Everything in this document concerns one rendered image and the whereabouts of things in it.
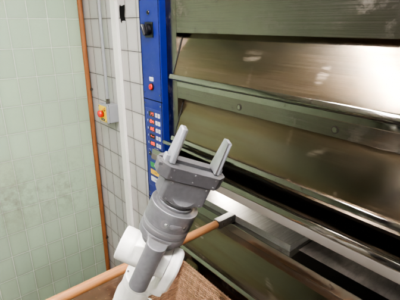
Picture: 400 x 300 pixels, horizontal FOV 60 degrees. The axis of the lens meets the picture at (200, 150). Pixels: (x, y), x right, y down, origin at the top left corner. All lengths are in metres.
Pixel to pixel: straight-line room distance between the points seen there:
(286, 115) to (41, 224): 1.77
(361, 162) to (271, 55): 0.41
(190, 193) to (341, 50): 0.60
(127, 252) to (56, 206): 1.77
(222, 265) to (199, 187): 0.98
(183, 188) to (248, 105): 0.66
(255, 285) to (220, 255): 0.20
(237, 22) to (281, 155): 0.45
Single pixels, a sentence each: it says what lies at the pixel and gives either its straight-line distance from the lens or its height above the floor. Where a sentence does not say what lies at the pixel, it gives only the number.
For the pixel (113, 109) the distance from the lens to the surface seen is 1.97.
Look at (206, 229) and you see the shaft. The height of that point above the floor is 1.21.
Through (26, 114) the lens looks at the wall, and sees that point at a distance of 2.19.
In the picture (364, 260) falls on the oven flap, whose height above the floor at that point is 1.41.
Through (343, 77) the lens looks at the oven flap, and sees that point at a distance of 0.99.
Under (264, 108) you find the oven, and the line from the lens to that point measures 1.15.
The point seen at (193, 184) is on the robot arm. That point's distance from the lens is 0.58.
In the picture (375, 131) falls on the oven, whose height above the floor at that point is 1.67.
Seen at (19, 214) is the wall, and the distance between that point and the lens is 2.36.
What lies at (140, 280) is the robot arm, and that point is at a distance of 0.65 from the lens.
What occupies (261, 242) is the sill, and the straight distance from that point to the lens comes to 1.34.
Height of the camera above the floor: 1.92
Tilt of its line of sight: 20 degrees down
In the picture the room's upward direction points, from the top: straight up
